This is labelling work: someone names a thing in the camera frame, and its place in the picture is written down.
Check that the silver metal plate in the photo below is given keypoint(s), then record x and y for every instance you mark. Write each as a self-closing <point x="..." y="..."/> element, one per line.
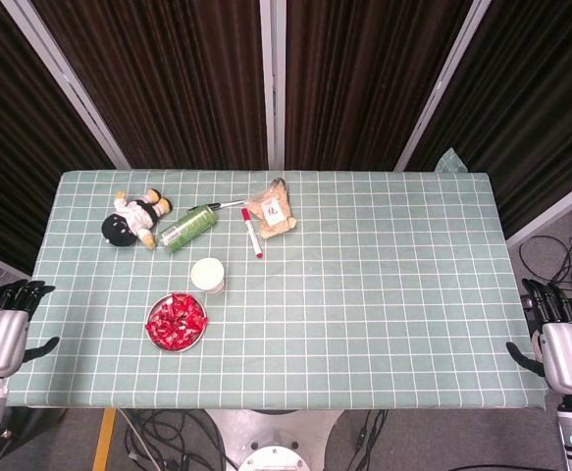
<point x="178" y="349"/>

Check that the white paper cup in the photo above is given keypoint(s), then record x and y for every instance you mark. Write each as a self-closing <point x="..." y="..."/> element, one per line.
<point x="207" y="275"/>

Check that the yellow floor tape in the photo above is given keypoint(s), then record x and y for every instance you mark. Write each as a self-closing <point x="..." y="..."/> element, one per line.
<point x="104" y="441"/>

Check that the black white plush doll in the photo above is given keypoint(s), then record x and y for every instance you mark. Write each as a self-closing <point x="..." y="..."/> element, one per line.
<point x="136" y="216"/>

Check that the dark brown pleated partition panel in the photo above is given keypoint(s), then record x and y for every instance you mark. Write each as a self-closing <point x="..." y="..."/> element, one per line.
<point x="535" y="122"/>
<point x="168" y="88"/>
<point x="20" y="147"/>
<point x="364" y="88"/>

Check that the green white checked tablecloth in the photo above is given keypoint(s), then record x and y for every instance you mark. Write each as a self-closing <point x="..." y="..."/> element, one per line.
<point x="364" y="294"/>

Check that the green bottle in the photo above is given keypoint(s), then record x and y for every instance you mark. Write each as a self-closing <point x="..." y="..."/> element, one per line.
<point x="187" y="226"/>

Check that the black silver pen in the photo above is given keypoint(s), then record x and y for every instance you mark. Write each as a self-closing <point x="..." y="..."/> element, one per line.
<point x="229" y="203"/>

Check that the red white marker pen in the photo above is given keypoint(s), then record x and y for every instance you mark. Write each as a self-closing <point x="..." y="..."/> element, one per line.
<point x="251" y="230"/>

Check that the clear bag of beige snacks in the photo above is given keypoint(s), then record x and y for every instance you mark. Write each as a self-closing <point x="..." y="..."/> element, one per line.
<point x="271" y="211"/>

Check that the white partition frame post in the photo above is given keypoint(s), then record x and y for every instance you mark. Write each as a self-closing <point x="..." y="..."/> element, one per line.
<point x="440" y="86"/>
<point x="67" y="81"/>
<point x="272" y="83"/>

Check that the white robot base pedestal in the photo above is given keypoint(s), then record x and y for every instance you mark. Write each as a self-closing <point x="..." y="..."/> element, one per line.
<point x="275" y="427"/>

